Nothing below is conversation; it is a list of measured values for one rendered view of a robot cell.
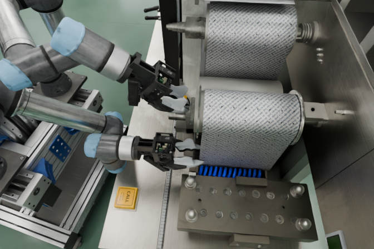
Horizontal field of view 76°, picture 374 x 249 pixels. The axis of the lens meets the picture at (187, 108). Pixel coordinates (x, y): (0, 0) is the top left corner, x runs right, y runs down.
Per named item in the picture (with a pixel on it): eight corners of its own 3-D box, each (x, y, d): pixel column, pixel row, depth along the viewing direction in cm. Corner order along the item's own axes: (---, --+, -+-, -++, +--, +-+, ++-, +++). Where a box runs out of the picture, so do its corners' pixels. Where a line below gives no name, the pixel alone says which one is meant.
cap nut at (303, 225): (294, 218, 71) (300, 214, 67) (306, 219, 70) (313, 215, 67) (296, 232, 68) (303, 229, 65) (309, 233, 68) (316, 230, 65)
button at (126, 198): (119, 188, 89) (118, 185, 87) (138, 189, 88) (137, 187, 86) (114, 208, 85) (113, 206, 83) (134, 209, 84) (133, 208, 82)
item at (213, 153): (198, 164, 81) (201, 138, 66) (269, 169, 80) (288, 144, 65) (198, 165, 81) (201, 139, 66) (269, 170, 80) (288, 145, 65)
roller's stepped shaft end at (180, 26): (167, 27, 76) (166, 18, 73) (186, 28, 76) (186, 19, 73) (166, 34, 74) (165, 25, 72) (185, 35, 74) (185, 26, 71)
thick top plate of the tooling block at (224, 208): (182, 179, 83) (181, 173, 78) (299, 189, 81) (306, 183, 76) (177, 230, 74) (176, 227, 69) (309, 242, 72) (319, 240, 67)
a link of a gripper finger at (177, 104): (198, 111, 63) (170, 94, 58) (184, 120, 67) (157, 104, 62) (200, 103, 65) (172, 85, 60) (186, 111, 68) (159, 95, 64)
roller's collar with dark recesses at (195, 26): (186, 29, 78) (186, 11, 73) (205, 30, 78) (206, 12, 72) (185, 42, 74) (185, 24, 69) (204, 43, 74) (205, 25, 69)
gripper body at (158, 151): (172, 155, 68) (130, 152, 68) (173, 167, 75) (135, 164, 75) (175, 132, 72) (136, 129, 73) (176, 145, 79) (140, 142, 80)
